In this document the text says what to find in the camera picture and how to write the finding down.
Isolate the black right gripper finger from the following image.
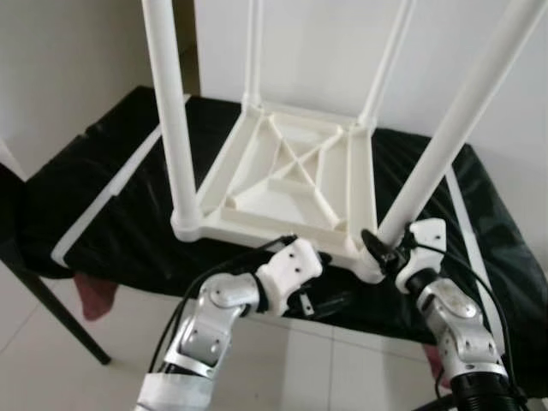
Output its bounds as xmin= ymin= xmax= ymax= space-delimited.
xmin=359 ymin=229 xmax=391 ymax=267

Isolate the pink soft object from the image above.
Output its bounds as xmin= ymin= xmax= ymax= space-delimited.
xmin=73 ymin=274 xmax=120 ymax=323
xmin=426 ymin=347 xmax=451 ymax=387

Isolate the black table cloth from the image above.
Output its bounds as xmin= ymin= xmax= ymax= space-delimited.
xmin=17 ymin=86 xmax=548 ymax=399

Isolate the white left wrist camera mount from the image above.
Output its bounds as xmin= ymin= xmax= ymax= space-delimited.
xmin=255 ymin=238 xmax=325 ymax=319

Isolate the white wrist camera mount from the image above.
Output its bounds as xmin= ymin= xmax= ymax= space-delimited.
xmin=255 ymin=238 xmax=325 ymax=319
xmin=402 ymin=218 xmax=448 ymax=283

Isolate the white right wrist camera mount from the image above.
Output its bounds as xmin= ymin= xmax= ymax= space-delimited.
xmin=402 ymin=218 xmax=448 ymax=283

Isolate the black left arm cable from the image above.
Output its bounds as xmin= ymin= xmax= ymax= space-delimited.
xmin=154 ymin=233 xmax=299 ymax=369

